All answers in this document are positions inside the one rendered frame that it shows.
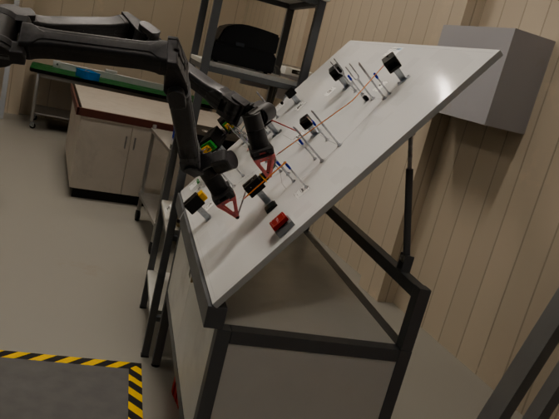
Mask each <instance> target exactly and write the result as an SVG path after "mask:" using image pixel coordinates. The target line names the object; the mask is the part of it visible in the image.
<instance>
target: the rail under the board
mask: <svg viewBox="0 0 559 419"><path fill-rule="evenodd" d="M183 203H184V202H183V199H182V196H181V193H178V194H177V198H176V212H177V215H178V219H179V218H180V216H181V213H182V211H183V209H184V208H185V207H184V204H183ZM180 227H181V233H182V237H183V240H184V245H185V248H186V255H187V258H188V262H189V266H190V272H191V277H192V280H193V284H194V288H195V294H196V298H197V302H198V305H199V310H200V315H201V320H202V323H203V327H204V328H216V329H223V327H224V323H225V317H226V314H227V310H228V308H227V305H226V302H223V303H222V304H221V305H220V306H219V307H218V308H216V307H214V306H213V305H212V302H211V299H210V294H209V290H208V288H207V284H206V281H205V275H204V273H203V269H202V267H201V263H200V258H199V255H198V252H197V249H196V246H195V241H194V237H193V234H192V231H191V228H190V223H189V220H188V217H187V213H186V210H185V211H184V213H183V215H182V216H181V219H180Z"/></svg>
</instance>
